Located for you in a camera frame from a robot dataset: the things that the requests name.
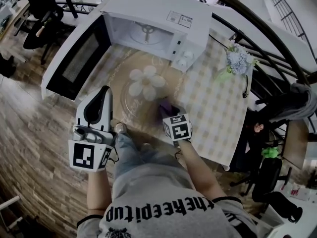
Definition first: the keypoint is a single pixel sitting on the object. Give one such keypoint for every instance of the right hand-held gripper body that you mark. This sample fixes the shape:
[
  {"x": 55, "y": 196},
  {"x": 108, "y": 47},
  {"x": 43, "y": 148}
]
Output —
[{"x": 178, "y": 130}]

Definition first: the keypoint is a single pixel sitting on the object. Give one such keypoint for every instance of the black curved metal railing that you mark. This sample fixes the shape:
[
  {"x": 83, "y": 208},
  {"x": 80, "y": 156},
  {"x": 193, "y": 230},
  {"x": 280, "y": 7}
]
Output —
[{"x": 68, "y": 1}]

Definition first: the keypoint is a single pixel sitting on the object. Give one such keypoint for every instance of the pale blue flower bouquet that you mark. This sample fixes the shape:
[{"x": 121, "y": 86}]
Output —
[{"x": 237, "y": 61}]

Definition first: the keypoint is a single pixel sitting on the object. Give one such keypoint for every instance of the person's shoe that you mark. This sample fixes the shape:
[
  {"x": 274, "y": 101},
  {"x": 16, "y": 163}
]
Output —
[
  {"x": 121, "y": 128},
  {"x": 146, "y": 146}
]

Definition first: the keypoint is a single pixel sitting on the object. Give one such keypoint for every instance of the person's right forearm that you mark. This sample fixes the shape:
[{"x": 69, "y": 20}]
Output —
[{"x": 200, "y": 172}]

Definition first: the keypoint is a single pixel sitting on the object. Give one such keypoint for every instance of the purple cloth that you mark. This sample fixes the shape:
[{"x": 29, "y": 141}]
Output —
[{"x": 167, "y": 108}]

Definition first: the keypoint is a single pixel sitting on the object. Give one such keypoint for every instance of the person's left shoe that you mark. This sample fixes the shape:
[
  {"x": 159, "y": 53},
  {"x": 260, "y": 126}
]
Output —
[{"x": 121, "y": 128}]

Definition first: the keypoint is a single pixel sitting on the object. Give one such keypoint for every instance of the black wall railing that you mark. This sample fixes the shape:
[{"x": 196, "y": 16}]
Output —
[{"x": 287, "y": 11}]

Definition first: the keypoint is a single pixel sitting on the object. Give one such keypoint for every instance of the black office chair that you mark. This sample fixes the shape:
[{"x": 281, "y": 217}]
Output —
[
  {"x": 44, "y": 6},
  {"x": 275, "y": 192},
  {"x": 257, "y": 152}
]

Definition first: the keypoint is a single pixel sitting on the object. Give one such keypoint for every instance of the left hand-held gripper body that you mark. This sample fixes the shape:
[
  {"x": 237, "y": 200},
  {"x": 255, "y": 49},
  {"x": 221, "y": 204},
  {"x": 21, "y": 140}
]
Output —
[{"x": 81, "y": 155}]

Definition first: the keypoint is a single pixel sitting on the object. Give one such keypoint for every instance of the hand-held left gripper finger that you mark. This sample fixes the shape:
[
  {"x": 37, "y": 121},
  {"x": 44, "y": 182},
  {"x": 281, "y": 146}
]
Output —
[
  {"x": 79, "y": 118},
  {"x": 106, "y": 124}
]

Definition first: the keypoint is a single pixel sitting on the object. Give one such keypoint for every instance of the table with checkered tablecloth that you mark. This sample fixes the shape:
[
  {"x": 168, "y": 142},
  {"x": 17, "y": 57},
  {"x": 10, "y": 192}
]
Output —
[{"x": 213, "y": 113}]

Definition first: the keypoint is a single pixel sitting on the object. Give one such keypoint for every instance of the person's grey printed t-shirt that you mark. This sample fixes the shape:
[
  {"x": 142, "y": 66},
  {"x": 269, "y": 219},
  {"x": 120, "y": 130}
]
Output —
[{"x": 161, "y": 207}]

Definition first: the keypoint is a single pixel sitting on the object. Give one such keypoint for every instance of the person's left forearm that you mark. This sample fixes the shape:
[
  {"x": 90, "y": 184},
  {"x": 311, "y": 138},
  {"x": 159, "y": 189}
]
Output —
[{"x": 99, "y": 192}]

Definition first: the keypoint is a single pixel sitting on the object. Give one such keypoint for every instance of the grey garment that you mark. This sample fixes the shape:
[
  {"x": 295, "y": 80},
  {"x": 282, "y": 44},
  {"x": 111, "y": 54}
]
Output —
[{"x": 294, "y": 103}]

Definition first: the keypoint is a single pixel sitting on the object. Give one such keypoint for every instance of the flower-shaped glass plate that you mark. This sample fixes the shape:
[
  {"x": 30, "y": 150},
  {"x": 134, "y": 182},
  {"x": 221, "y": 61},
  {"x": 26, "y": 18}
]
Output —
[{"x": 138, "y": 110}]

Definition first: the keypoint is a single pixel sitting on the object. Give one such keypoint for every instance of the small pink figure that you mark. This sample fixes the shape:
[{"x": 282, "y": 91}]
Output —
[{"x": 259, "y": 128}]

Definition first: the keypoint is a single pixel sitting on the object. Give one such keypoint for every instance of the green bag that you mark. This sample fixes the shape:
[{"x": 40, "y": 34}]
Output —
[{"x": 271, "y": 152}]

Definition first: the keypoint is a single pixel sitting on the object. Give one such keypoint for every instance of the white microwave oven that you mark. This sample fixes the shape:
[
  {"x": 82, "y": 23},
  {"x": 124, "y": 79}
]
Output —
[{"x": 153, "y": 4}]

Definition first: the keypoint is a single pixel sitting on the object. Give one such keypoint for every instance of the person's right shoe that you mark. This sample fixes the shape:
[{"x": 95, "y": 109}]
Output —
[{"x": 146, "y": 146}]

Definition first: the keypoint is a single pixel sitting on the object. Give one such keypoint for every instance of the dark wooden side table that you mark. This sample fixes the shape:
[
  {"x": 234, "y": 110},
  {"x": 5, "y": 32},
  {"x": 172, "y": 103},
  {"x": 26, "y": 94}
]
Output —
[{"x": 296, "y": 142}]

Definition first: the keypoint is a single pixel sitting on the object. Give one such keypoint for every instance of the person's blue jeans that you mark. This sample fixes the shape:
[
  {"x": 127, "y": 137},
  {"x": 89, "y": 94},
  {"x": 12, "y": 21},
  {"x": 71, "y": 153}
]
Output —
[{"x": 143, "y": 162}]

